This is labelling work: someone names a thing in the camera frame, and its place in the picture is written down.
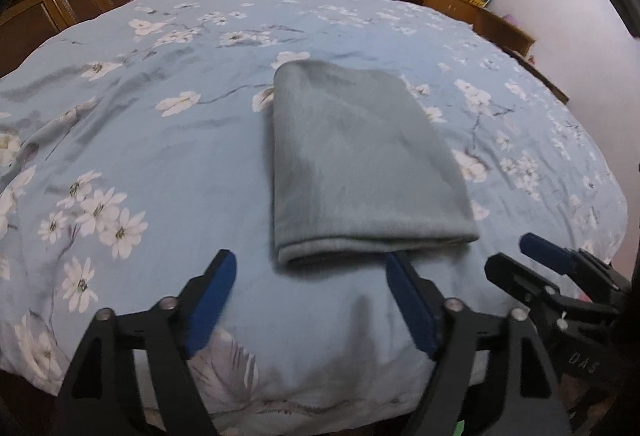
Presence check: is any blue floral bedsheet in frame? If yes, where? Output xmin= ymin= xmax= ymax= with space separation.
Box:
xmin=0 ymin=0 xmax=630 ymax=417

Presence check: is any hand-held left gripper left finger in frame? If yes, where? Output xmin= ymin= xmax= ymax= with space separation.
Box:
xmin=56 ymin=248 xmax=237 ymax=436

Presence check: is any wooden bed frame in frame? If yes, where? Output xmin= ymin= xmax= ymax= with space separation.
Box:
xmin=504 ymin=46 xmax=571 ymax=105

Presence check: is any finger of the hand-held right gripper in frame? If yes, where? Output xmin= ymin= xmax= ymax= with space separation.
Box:
xmin=519 ymin=232 xmax=632 ymax=293
xmin=484 ymin=253 xmax=563 ymax=314

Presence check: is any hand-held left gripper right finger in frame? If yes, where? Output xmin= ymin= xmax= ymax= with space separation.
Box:
xmin=385 ymin=251 xmax=573 ymax=436

